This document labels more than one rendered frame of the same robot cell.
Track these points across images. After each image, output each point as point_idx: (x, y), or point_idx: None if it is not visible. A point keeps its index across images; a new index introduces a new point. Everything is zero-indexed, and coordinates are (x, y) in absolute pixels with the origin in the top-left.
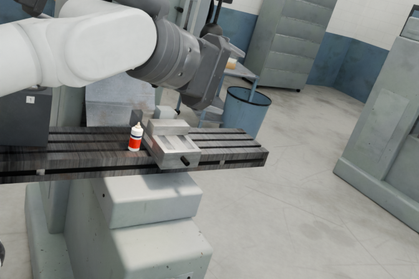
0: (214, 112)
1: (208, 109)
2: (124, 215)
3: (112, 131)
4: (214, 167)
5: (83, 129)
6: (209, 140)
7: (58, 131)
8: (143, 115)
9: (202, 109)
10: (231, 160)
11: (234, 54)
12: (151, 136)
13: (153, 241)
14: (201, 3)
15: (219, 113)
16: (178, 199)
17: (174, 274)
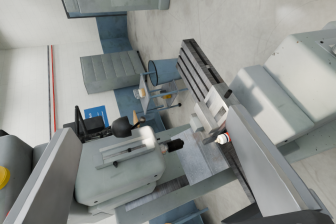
0: (268, 137)
1: (295, 178)
2: (298, 119)
3: (227, 152)
4: (213, 69)
5: (237, 174)
6: (196, 83)
7: (249, 193)
8: (206, 138)
9: (331, 221)
10: (202, 61)
11: (76, 153)
12: (220, 126)
13: (307, 85)
14: (103, 146)
15: (248, 113)
16: (258, 83)
17: (329, 54)
